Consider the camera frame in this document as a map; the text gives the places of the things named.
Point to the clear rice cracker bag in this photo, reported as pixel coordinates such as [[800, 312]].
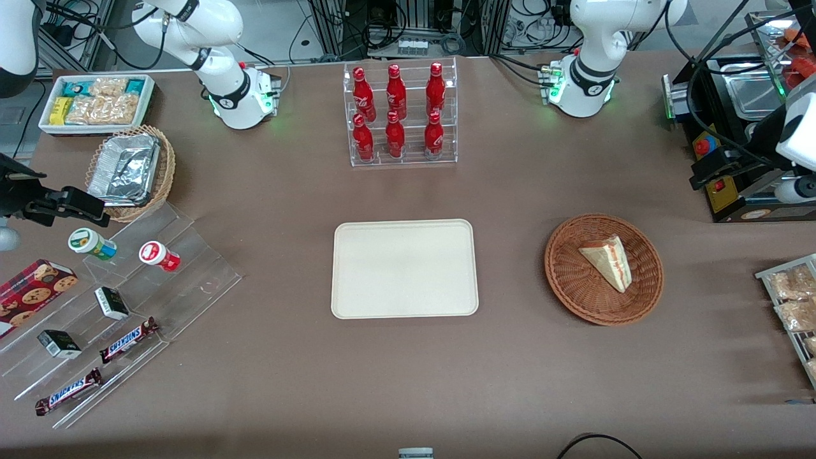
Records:
[[83, 111], [108, 87], [121, 108]]

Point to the aluminium foil tray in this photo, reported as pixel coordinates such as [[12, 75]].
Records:
[[124, 169]]

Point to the beige rectangular tray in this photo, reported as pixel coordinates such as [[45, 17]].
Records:
[[401, 271]]

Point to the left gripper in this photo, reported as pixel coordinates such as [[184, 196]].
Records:
[[767, 137]]

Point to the black and yellow machine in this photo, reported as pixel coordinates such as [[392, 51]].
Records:
[[733, 204]]

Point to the red emergency stop button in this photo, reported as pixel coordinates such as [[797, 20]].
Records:
[[704, 146]]

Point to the small wicker basket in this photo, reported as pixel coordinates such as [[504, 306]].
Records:
[[167, 172]]

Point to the clear nut snack bag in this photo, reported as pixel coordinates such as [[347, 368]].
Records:
[[813, 368], [811, 346], [800, 315], [794, 284]]

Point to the red cookie box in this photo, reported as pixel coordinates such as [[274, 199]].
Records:
[[32, 293]]

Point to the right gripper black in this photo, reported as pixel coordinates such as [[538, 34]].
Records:
[[11, 191]]

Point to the stainless steel pan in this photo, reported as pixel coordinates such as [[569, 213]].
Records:
[[752, 95]]

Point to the Snickers chocolate bar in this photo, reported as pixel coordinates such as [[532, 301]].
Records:
[[127, 340], [69, 391]]

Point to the clear acrylic stepped stand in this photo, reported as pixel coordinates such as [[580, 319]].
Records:
[[191, 280]]

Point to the yellow snack packet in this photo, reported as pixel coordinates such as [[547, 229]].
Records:
[[60, 111]]

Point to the triangular sandwich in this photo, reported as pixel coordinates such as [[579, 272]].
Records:
[[609, 261]]

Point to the teal snack packet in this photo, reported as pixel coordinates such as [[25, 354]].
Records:
[[73, 88], [136, 86]]

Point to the white plastic snack bin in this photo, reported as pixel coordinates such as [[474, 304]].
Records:
[[95, 130]]

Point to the large round wicker basket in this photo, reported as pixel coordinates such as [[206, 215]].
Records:
[[574, 287]]

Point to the red cola bottle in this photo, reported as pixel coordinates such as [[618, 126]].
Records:
[[435, 89], [363, 141], [363, 95], [396, 92], [434, 137], [395, 139]]

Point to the small grey device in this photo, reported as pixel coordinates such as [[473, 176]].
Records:
[[415, 454]]

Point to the red lid snack cup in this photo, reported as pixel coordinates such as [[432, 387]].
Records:
[[156, 255]]

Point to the white power strip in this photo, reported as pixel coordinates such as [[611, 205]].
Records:
[[412, 46]]

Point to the small black carton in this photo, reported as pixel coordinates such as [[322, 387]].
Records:
[[58, 344], [111, 303]]

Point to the green lid snack cup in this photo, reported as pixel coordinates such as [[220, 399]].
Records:
[[89, 242]]

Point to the metal display shelf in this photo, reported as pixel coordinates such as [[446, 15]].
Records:
[[774, 38]]

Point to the background equipment rack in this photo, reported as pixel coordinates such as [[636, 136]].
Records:
[[382, 13]]

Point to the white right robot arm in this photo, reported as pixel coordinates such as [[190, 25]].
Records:
[[223, 83]]

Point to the clear acrylic bottle rack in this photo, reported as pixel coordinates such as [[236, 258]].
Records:
[[446, 137]]

